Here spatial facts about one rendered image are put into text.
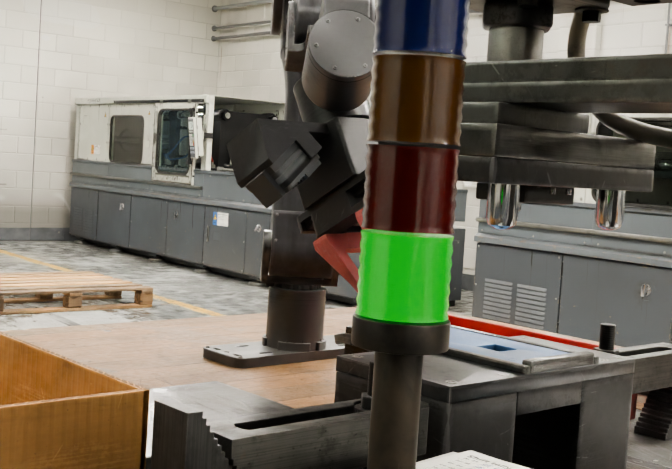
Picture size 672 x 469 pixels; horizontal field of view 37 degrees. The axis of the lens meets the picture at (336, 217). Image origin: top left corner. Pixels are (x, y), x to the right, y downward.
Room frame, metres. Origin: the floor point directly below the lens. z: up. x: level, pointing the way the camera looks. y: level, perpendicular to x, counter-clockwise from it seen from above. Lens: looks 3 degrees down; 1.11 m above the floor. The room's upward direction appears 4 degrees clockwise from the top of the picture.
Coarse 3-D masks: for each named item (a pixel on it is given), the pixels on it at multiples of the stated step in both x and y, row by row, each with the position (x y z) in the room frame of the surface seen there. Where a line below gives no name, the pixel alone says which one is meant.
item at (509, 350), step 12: (456, 336) 0.74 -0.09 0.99; (468, 336) 0.74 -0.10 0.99; (480, 336) 0.75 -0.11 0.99; (456, 348) 0.69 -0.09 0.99; (468, 348) 0.69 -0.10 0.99; (480, 348) 0.70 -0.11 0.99; (492, 348) 0.72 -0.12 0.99; (504, 348) 0.71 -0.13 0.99; (516, 348) 0.71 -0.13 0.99; (528, 348) 0.71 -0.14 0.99; (540, 348) 0.71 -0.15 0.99; (516, 360) 0.66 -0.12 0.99
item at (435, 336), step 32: (352, 320) 0.41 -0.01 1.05; (384, 320) 0.40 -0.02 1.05; (448, 320) 0.41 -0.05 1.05; (384, 352) 0.39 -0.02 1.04; (416, 352) 0.39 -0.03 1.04; (384, 384) 0.40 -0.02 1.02; (416, 384) 0.40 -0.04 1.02; (384, 416) 0.40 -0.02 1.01; (416, 416) 0.40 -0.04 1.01; (384, 448) 0.40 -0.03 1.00; (416, 448) 0.41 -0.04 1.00
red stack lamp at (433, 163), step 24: (384, 168) 0.39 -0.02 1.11; (408, 168) 0.39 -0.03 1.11; (432, 168) 0.39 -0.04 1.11; (456, 168) 0.40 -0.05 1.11; (384, 192) 0.39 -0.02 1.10; (408, 192) 0.39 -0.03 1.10; (432, 192) 0.39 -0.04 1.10; (456, 192) 0.40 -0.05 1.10; (384, 216) 0.39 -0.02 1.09; (408, 216) 0.39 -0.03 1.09; (432, 216) 0.39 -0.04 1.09
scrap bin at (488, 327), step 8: (456, 320) 1.05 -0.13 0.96; (464, 320) 1.04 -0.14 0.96; (472, 320) 1.03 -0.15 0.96; (472, 328) 1.03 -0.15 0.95; (480, 328) 1.02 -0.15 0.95; (488, 328) 1.01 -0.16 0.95; (496, 328) 1.01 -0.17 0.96; (504, 328) 1.00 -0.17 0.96; (512, 328) 0.99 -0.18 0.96; (512, 336) 0.99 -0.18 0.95; (536, 336) 0.97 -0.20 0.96; (544, 336) 0.96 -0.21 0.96; (552, 336) 0.96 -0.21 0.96; (568, 344) 0.94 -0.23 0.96; (576, 344) 0.94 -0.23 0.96; (584, 344) 0.93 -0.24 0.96; (592, 344) 0.92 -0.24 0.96; (632, 400) 0.89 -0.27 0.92; (632, 408) 0.89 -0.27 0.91; (632, 416) 0.89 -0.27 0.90
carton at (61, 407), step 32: (0, 352) 0.73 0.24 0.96; (32, 352) 0.70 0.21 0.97; (0, 384) 0.73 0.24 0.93; (32, 384) 0.69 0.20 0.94; (64, 384) 0.66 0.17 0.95; (96, 384) 0.63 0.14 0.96; (128, 384) 0.60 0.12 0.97; (0, 416) 0.53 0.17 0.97; (32, 416) 0.54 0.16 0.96; (64, 416) 0.55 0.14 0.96; (96, 416) 0.57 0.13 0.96; (128, 416) 0.58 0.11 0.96; (0, 448) 0.53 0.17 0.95; (32, 448) 0.54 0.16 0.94; (64, 448) 0.56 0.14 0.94; (96, 448) 0.57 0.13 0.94; (128, 448) 0.58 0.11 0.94
